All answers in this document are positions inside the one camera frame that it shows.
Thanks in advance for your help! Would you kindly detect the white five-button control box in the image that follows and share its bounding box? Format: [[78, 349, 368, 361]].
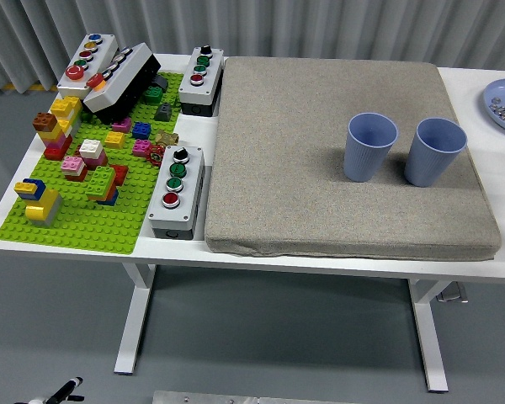
[[56, 33, 120, 101]]

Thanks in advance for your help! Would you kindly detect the grey-brown cushion mat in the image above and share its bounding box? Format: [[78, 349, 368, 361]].
[[205, 56, 502, 261]]

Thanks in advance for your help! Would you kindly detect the grey metal bracket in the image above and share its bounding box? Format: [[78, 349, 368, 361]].
[[435, 282, 469, 304]]

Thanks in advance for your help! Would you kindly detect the grey metal plate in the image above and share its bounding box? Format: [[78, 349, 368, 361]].
[[151, 390, 363, 404]]

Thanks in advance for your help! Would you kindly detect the white table leg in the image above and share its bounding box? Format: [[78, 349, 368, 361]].
[[407, 278, 450, 394], [113, 263, 157, 375]]

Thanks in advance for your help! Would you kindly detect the yellow floor tape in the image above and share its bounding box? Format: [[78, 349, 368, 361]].
[[0, 82, 59, 92]]

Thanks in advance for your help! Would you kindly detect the red toy brick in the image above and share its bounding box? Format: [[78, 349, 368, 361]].
[[111, 164, 130, 187]]

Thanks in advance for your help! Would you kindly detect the grey pleated curtain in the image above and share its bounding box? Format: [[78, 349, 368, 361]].
[[0, 0, 505, 94]]

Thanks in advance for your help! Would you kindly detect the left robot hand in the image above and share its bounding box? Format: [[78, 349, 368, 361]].
[[27, 376, 85, 404]]

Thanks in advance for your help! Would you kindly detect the green orange brick stack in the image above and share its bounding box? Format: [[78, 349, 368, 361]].
[[84, 166, 121, 207]]

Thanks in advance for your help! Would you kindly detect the green studded baseplate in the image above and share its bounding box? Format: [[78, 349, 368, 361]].
[[0, 72, 185, 256]]

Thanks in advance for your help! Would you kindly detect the blue yellow grey brick stack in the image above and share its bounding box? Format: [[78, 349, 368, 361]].
[[13, 178, 64, 229]]

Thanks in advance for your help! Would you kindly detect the blue toy brick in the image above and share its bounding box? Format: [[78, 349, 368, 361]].
[[131, 120, 153, 141]]

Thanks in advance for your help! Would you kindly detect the blue ribbed plastic cup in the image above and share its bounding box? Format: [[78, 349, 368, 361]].
[[343, 111, 400, 183], [403, 116, 468, 189]]

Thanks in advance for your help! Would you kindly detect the dark green toy brick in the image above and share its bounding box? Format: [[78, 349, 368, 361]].
[[141, 85, 167, 104]]

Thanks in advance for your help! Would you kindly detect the yellow toy brick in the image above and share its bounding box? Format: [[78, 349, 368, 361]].
[[104, 130, 127, 150]]

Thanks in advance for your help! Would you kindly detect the white pink brick stack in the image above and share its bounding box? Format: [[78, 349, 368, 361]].
[[78, 138, 109, 170]]

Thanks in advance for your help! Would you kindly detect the brass valve red handle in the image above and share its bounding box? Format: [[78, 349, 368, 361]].
[[146, 130, 180, 167]]

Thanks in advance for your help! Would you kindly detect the yellow white brick stack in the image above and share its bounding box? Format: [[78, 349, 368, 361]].
[[49, 95, 83, 128]]

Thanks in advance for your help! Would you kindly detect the blue plastic plate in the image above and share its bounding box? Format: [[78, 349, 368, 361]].
[[482, 78, 505, 136]]

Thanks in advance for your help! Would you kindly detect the tilted white black control box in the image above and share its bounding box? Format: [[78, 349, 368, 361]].
[[82, 41, 162, 126]]

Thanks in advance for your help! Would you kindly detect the brown yellow red brick stack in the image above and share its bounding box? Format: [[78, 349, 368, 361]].
[[32, 112, 73, 162]]

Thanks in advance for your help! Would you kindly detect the pink red brick stack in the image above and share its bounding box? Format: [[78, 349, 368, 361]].
[[60, 155, 89, 183]]

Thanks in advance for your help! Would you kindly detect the grey four-button control box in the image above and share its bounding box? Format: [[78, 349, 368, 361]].
[[146, 146, 205, 242], [178, 45, 225, 118]]

